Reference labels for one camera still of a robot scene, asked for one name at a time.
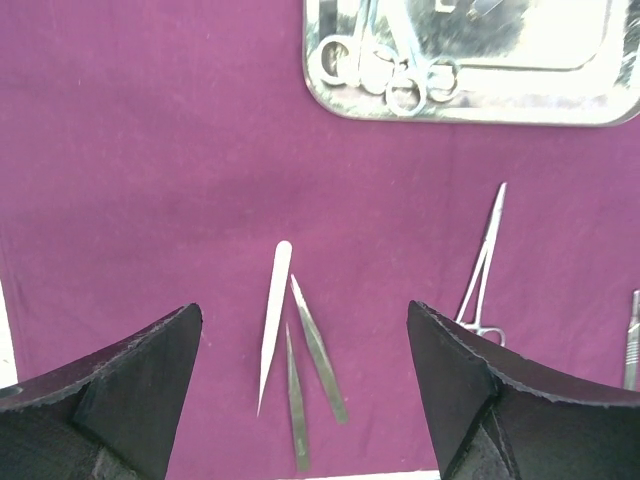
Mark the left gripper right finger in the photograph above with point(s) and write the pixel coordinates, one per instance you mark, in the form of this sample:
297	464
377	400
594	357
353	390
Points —
493	414

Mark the steel hemostat forceps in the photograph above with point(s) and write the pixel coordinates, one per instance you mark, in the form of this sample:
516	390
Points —
479	277

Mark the purple surgical cloth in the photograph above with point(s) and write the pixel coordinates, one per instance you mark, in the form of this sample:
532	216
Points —
154	153

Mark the steel tweezers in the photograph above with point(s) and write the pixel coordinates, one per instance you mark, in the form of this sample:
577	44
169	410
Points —
296	406
319	355
275	302

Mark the steel instrument tray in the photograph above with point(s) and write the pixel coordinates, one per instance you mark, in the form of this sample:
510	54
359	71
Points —
554	63

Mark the steel scalpel handle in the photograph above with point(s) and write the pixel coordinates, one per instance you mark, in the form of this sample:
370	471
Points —
632	346

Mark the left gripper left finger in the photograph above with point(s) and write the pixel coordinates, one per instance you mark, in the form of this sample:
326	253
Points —
112	414

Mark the steel scissors in tray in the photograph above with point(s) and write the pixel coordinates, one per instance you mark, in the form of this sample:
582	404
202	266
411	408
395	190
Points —
433	79

